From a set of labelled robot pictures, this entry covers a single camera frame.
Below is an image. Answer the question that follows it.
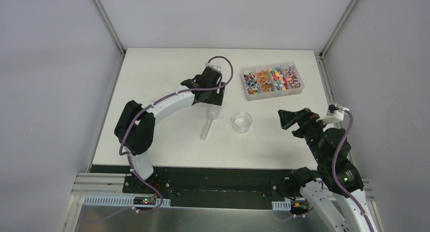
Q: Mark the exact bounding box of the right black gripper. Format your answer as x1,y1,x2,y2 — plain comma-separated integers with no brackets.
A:
277,107,330,164

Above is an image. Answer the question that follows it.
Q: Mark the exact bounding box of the clear plastic scoop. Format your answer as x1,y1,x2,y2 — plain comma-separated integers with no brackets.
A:
200,105,222,141

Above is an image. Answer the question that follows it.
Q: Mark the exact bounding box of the clear plastic round jar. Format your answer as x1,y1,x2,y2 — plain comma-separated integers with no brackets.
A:
232,112,253,134

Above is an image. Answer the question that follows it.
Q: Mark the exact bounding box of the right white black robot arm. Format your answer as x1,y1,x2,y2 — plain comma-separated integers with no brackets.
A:
276,104,377,231

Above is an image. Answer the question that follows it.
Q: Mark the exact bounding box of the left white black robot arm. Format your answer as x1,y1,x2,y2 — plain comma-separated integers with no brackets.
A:
114,65,225,194

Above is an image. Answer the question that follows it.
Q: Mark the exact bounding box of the clear divided candy box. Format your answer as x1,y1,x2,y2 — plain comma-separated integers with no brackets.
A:
239,62,305,101

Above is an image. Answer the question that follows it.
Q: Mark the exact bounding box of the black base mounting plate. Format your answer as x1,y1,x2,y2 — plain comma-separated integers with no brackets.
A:
90,164,298,210

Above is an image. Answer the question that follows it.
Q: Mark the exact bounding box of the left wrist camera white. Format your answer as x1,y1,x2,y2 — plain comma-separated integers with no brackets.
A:
205,63,222,72

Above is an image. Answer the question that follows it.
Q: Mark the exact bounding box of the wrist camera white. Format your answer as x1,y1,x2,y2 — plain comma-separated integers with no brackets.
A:
319,103,350,124
205,63,222,72

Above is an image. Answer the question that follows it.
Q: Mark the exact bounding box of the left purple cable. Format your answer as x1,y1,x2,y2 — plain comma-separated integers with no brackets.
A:
119,55,234,214

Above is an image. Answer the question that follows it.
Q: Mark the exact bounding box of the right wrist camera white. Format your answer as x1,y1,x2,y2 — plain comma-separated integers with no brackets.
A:
319,103,350,124

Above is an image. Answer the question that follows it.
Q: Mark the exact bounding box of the right white cable duct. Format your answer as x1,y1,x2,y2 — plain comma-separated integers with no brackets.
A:
271,201,291,211

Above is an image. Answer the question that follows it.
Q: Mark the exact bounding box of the white cable duct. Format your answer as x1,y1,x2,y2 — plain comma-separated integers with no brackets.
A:
83,195,171,208
271,201,291,211

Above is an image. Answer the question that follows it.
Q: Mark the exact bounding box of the left white cable duct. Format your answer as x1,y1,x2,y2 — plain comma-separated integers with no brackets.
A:
83,195,171,208

